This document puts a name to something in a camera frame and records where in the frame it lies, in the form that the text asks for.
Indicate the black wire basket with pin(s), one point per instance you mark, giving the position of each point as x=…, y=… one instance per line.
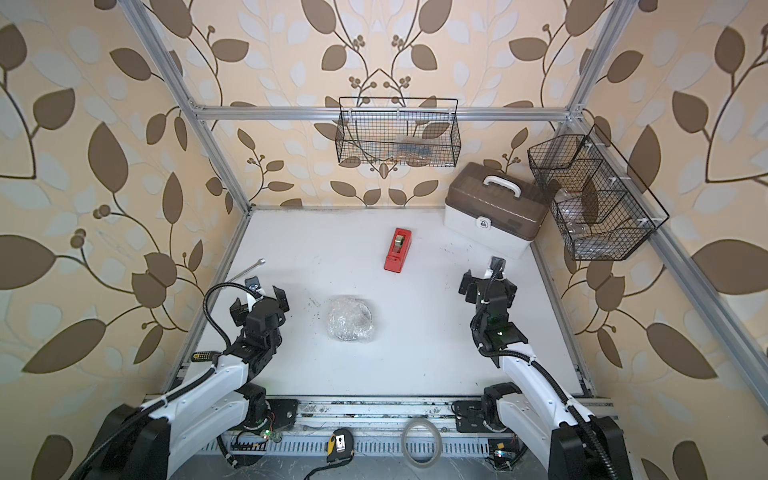
x=602, y=207
x=414, y=131

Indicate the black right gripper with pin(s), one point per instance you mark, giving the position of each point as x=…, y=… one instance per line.
x=474, y=283

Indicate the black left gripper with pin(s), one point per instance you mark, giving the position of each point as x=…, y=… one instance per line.
x=279, y=305

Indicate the silver wrench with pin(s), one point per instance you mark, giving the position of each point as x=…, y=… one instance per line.
x=247, y=270

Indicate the red tape dispenser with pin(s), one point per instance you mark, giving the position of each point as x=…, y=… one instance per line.
x=395, y=260

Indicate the clear packing tape roll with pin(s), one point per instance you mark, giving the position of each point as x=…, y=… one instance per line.
x=421, y=443

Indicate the aluminium frame rail front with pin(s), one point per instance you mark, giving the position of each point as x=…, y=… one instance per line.
x=305, y=425

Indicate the white brown storage box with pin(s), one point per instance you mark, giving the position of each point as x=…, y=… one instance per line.
x=496, y=210

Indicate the black handled screwdriver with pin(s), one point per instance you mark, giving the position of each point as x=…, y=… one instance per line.
x=205, y=357

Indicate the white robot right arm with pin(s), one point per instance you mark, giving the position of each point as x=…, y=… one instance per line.
x=567, y=438

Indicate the clear bubble wrap sheet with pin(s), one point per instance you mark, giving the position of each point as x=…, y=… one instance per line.
x=350, y=319

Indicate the black wire basket back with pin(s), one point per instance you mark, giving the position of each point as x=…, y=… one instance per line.
x=414, y=131

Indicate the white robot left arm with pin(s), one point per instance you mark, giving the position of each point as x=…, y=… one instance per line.
x=153, y=440

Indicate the black wire basket right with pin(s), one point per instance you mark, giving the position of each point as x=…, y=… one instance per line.
x=602, y=207

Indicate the yellow black tape measure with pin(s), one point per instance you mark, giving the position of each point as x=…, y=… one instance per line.
x=341, y=446

